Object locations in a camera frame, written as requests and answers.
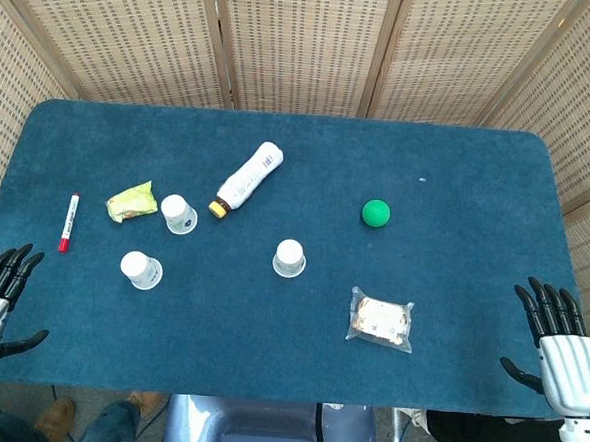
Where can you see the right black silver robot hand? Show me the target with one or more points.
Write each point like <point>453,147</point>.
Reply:
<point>571,368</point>

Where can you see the white cup large blue flower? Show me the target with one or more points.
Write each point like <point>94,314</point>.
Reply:
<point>139,269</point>

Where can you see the white cup fern blue flower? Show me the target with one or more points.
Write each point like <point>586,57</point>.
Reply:
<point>177,213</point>

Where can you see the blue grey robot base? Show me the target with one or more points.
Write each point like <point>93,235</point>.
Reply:
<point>262,429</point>

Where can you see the brown shoe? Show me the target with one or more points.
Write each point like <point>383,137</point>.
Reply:
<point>57,419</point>
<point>146,402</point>

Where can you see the red white marker pen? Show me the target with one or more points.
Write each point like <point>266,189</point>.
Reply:
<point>69,222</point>

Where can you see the yellow green snack packet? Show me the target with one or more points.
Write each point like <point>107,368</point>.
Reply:
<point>132,202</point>

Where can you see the bread in clear plastic bag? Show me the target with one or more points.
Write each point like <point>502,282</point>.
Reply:
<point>379,319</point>

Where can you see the green ball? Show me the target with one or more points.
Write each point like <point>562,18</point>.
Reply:
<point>375,213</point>

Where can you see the blue carpet table cover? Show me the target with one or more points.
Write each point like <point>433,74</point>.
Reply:
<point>267,339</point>

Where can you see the white bottle yellow cap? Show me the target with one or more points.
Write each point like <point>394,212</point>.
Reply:
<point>250,178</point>

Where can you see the white cup green flower fern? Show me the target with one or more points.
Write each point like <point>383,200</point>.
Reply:
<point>289,258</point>

